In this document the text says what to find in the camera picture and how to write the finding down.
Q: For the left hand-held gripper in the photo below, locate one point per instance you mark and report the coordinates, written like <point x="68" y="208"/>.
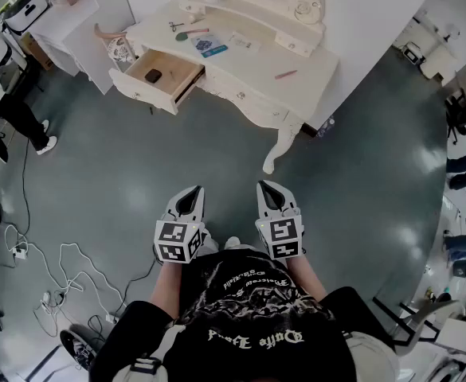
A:
<point x="173" y="233"/>

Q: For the grey metal chair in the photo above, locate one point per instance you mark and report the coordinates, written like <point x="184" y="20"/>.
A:
<point x="428" y="313"/>

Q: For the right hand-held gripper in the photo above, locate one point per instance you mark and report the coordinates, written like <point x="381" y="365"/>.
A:
<point x="282" y="231"/>

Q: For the person's right forearm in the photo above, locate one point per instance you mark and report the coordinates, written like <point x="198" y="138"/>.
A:
<point x="306" y="277"/>

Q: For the small black box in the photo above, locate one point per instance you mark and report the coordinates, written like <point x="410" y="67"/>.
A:
<point x="153" y="76"/>

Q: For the person's left white shoe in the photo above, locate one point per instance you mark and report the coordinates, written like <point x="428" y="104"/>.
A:
<point x="210" y="243"/>

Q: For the person's black printed t-shirt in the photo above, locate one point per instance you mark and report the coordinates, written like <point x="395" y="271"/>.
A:
<point x="248" y="324"/>

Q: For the white counter cabinet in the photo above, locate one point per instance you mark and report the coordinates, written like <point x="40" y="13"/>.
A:
<point x="61" y="30"/>

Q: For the wooden chair patterned cushion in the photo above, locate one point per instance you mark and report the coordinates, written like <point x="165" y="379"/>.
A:
<point x="118" y="48"/>

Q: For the green round pink-handled brush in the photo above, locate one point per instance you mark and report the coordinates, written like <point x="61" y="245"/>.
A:
<point x="196" y="31"/>

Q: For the clear white sachet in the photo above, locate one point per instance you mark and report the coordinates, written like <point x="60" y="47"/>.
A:
<point x="245" y="41"/>

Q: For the white power strip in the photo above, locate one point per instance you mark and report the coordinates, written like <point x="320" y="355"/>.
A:
<point x="20" y="252"/>

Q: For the pink pencil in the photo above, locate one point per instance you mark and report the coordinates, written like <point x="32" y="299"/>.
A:
<point x="285" y="74"/>

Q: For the white round machine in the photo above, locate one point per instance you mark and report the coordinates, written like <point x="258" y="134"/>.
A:
<point x="25" y="12"/>

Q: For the cream ornate vanity table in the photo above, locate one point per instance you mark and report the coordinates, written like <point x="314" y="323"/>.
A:
<point x="256" y="66"/>

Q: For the black eyelash curler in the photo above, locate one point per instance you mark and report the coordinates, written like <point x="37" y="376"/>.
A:
<point x="175" y="25"/>

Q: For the person's white shoe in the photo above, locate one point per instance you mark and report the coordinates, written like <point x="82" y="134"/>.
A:
<point x="232" y="242"/>
<point x="210" y="243"/>

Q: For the wooden drawer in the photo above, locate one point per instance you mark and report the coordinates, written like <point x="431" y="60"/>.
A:
<point x="165" y="68"/>

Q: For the blue face mask packet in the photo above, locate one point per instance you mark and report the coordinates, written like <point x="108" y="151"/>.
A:
<point x="208" y="45"/>

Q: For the green powder puff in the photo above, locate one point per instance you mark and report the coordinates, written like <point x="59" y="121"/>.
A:
<point x="182" y="36"/>

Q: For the person's left forearm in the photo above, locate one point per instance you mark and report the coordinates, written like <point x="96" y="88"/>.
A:
<point x="169" y="285"/>

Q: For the white bookshelf partition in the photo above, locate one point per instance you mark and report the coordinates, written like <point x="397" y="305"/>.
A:
<point x="105" y="14"/>

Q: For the person's right white shoe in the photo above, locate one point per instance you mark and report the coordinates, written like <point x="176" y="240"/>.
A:
<point x="232" y="242"/>

